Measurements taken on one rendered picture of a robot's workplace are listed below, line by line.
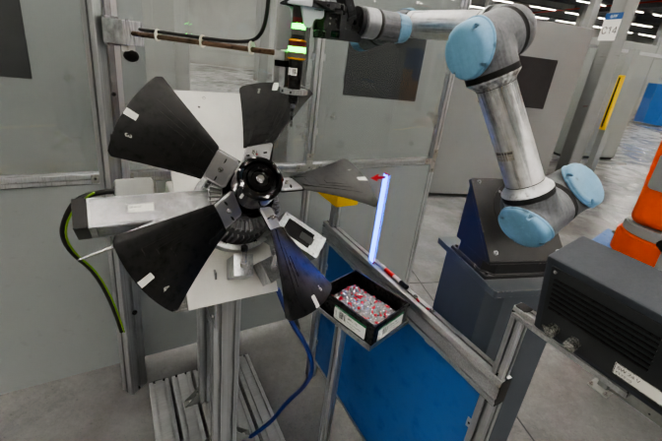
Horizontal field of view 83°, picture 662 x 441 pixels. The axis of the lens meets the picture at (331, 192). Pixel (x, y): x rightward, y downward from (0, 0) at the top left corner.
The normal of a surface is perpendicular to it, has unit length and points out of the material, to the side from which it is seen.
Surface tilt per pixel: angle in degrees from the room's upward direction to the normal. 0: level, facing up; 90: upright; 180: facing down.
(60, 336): 90
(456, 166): 90
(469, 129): 90
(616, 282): 15
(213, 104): 50
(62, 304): 90
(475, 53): 104
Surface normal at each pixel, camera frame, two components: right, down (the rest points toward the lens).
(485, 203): 0.25, -0.36
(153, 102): 0.17, 0.09
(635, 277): -0.11, -0.88
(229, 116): 0.44, -0.32
